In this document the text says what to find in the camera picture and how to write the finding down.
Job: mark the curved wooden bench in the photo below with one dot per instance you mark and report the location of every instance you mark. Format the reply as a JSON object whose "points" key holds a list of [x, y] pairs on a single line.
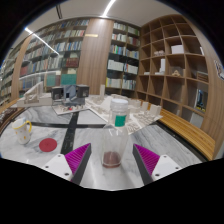
{"points": [[188, 131]]}

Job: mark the white ramp architectural model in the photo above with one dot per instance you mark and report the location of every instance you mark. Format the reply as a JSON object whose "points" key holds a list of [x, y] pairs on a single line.
{"points": [[33, 96]]}

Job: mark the clear plastic bottle white cap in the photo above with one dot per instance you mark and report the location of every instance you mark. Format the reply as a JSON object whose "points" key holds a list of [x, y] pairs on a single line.
{"points": [[115, 140]]}

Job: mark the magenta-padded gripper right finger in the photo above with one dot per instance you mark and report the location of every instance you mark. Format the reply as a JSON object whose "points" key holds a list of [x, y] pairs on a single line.
{"points": [[146, 157]]}

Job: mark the wooden cubby shelf unit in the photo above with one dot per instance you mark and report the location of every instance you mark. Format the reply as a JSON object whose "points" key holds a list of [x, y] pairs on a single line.
{"points": [[166, 83]]}

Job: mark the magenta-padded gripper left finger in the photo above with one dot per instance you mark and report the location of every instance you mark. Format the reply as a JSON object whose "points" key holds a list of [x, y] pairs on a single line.
{"points": [[77, 156]]}

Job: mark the straight ceiling light strip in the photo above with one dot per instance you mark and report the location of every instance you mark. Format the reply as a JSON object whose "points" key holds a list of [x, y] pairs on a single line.
{"points": [[108, 8]]}

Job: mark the flat round red coaster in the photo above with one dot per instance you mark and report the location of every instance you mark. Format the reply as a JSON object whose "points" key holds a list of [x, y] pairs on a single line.
{"points": [[48, 145]]}

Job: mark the white city architectural model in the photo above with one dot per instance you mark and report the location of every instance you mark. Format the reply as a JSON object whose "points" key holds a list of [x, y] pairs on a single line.
{"points": [[140, 115]]}

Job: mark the wooden bookshelf full of books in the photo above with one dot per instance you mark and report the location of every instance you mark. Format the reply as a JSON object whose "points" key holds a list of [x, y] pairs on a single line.
{"points": [[66, 50]]}

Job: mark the brown relief site model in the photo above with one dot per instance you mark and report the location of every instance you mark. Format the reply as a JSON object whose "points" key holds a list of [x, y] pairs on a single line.
{"points": [[7, 115]]}

